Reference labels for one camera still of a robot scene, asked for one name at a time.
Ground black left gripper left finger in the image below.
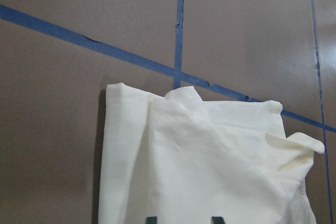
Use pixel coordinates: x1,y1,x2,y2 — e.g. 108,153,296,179
145,217,158,224

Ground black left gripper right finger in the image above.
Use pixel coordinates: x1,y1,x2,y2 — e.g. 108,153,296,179
212,216,225,224

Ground cream long-sleeve cat shirt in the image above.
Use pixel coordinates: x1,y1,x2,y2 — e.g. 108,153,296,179
98,83,324,223

